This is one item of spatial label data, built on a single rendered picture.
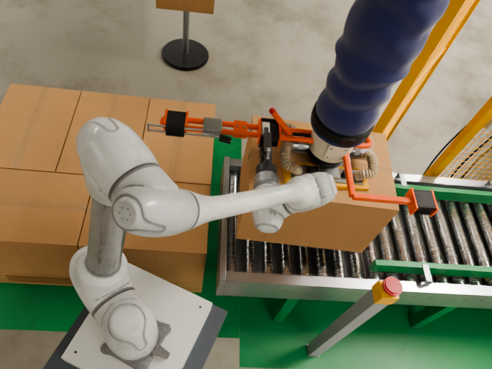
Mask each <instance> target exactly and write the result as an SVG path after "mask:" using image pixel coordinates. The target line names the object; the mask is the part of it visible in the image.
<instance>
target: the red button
mask: <svg viewBox="0 0 492 369"><path fill-rule="evenodd" d="M382 285H383V289H384V290H385V292H386V293H387V294H389V295H390V296H392V297H396V296H398V295H399V294H401V293H402V290H403V286H402V284H401V282H400V281H399V280H398V279H397V278H395V277H387V278H386V279H384V281H383V284H382Z"/></svg>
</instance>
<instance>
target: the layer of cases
mask: <svg viewBox="0 0 492 369"><path fill-rule="evenodd" d="M166 109H168V111H181V112H187V111H189V114H188V117H191V118H199V119H203V118H204V117H210V118H215V111H216V105H213V104H205V103H198V102H184V101H177V100H164V99H156V98H151V99H150V98H148V97H135V96H128V95H120V94H107V93H99V92H86V91H82V92H81V91H78V90H72V89H57V88H51V87H43V86H30V85H22V84H15V83H11V84H10V87H9V88H8V90H7V93H6V95H5V97H4V99H3V101H2V103H1V105H0V272H3V273H17V274H31V275H58V276H70V272H69V268H70V260H71V258H72V257H73V255H74V254H75V253H76V252H77V251H78V250H80V249H81V248H82V247H85V246H87V245H88V240H89V221H90V211H91V200H92V197H91V196H90V195H89V193H88V190H87V189H86V183H85V180H84V177H83V172H82V169H81V164H80V158H79V156H78V154H77V150H76V137H77V134H78V132H79V131H80V129H81V128H82V126H83V125H84V124H85V123H87V122H88V121H90V120H92V119H94V118H97V117H101V116H104V117H108V118H114V119H116V120H119V121H121V122H122V123H124V124H126V125H127V126H128V127H130V128H131V129H132V130H133V131H134V132H135V133H136V134H137V135H138V136H139V137H140V138H141V140H142V141H143V142H144V143H145V144H146V145H147V146H148V148H149V149H150V150H151V152H152V154H153V155H154V156H155V158H156V160H157V162H158V164H159V165H160V167H161V168H162V169H163V170H164V172H165V173H166V174H167V175H168V176H169V177H170V179H171V180H172V181H173V182H174V183H175V184H176V185H177V186H178V188H179V189H184V190H189V191H192V192H194V193H198V194H201V195H207V196H210V195H211V182H212V159H213V146H214V138H209V137H203V136H195V135H184V137H176V136H169V135H165V133H159V132H151V131H149V132H148V131H147V123H149V124H160V119H161V118H162V117H163V116H164V115H165V110H166ZM208 230H209V222H208V223H204V224H202V225H199V226H197V227H195V228H193V229H191V230H189V231H186V232H182V233H180V234H177V235H173V236H163V237H144V236H137V235H134V234H130V233H128V232H127V233H126V237H125V241H124V248H123V254H124V255H125V256H126V258H127V263H129V264H132V265H134V266H136V267H138V268H140V269H142V270H145V271H147V272H149V273H151V274H153V275H155V276H157V277H160V278H162V279H164V280H166V281H168V282H182V283H203V278H204V269H205V263H206V254H207V242H208Z"/></svg>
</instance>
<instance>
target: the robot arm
mask: <svg viewBox="0 0 492 369"><path fill-rule="evenodd" d="M261 127H262V135H263V146H259V145H258V147H259V148H260V150H259V160H260V163H259V164H258V165H257V166H256V175H255V177H254V187H253V190H248V191H244V192H239V193H232V194H227V195H216V196H207V195H201V194H198V193H194V192H192V191H189V190H184V189H179V188H178V186H177V185H176V184H175V183H174V182H173V181H172V180H171V179H170V177H169V176H168V175H167V174H166V173H165V172H164V170H163V169H162V168H161V167H160V165H159V164H158V162H157V160H156V158H155V156H154V155H153V154H152V152H151V150H150V149H149V148H148V146H147V145H146V144H145V143H144V142H143V141H142V140H141V138H140V137H139V136H138V135H137V134H136V133H135V132H134V131H133V130H132V129H131V128H130V127H128V126H127V125H126V124H124V123H122V122H121V121H119V120H116V119H114V118H108V117H104V116H101V117H97V118H94V119H92V120H90V121H88V122H87V123H85V124H84V125H83V126H82V128H81V129H80V131H79V132H78V134H77V137H76V150H77V154H78V156H79V158H80V164H81V169H82V172H83V177H84V180H85V183H86V189H87V190H88V193H89V195H90V196H91V197H92V200H91V211H90V221H89V240H88V245H87V246H85V247H82V248H81V249H80V250H78V251H77V252H76V253H75V254H74V255H73V257H72V258H71V260H70V268H69V272H70V279H71V281H72V284H73V286H74V288H75V290H76V291H77V293H78V296H79V297H80V298H81V301H82V302H83V303H84V305H85V306H86V308H87V310H88V311H89V312H90V313H91V315H92V317H93V318H94V320H95V322H96V324H97V326H98V328H99V330H100V332H101V334H102V336H103V337H104V340H105V343H104V344H102V346H101V348H100V350H101V352H102V353H103V354H107V355H111V356H112V357H114V358H116V359H118V360H119V361H121V362H123V363H124V364H126V365H129V366H130V367H131V368H134V369H149V365H150V363H151V361H152V360H153V358H154V356H158V357H161V358H163V359H168V358H169V356H170V352H168V351H167V350H165V349H164V348H163V347H162V346H161V344H162V342H163V341H164V339H165V337H166V336H167V335H168V334H169V333H170V332H171V326H170V325H168V324H163V323H161V322H159V321H157V320H156V319H155V317H154V314H153V313H152V311H151V310H150V309H149V308H148V306H147V304H146V303H145V302H144V301H143V299H142V298H141V296H140V295H139V294H138V292H137V291H136V290H135V288H134V286H133V284H132V282H131V280H130V273H129V269H128V265H127V258H126V256H125V255H124V254H123V248H124V241H125V237H126V233H127V232H128V233H130V234H134V235H137V236H144V237H163V236H173V235H177V234H180V233H182V232H186V231H189V230H191V229H193V228H195V227H197V226H200V225H202V224H204V223H208V222H210V221H213V220H219V219H223V218H226V217H232V216H235V215H240V214H244V213H248V212H252V214H253V222H254V224H255V227H256V228H257V229H258V230H259V231H261V232H263V233H267V234H272V233H275V232H277V231H279V229H280V227H281V226H282V224H283V219H285V218H286V217H288V216H289V215H291V214H294V213H297V212H306V211H309V210H312V209H315V208H318V207H320V206H323V205H326V204H328V203H329V202H330V201H332V200H333V199H334V198H335V196H336V194H337V192H338V190H337V187H336V184H335V180H334V178H333V176H332V175H330V174H328V173H325V172H315V173H312V174H303V175H301V176H295V177H293V178H291V179H290V180H289V181H288V182H287V183H285V184H282V185H280V183H279V176H278V175H277V168H276V166H275V165H274V164H273V163H271V162H272V135H271V132H270V126H269V122H262V123H261Z"/></svg>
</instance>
